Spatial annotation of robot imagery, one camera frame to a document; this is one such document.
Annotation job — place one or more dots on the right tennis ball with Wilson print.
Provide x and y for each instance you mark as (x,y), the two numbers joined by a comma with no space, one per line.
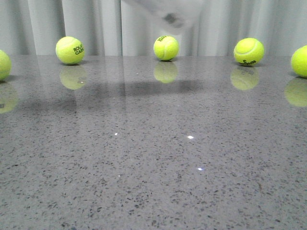
(248,51)

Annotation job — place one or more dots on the white blue tennis ball can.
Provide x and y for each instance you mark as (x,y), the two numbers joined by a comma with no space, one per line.
(174,16)

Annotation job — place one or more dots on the far right tennis ball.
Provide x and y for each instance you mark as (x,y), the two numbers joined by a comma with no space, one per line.
(299,62)

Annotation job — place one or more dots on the tennis ball with Roland Garros print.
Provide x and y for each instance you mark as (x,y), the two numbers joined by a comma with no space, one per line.
(70,50)

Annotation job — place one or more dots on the far left tennis ball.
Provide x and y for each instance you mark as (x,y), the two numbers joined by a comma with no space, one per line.
(5,65)

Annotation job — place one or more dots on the centre tennis ball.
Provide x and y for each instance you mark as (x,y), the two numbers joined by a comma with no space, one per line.
(166,48)

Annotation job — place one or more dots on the grey curtain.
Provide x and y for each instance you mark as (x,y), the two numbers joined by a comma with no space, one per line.
(106,27)

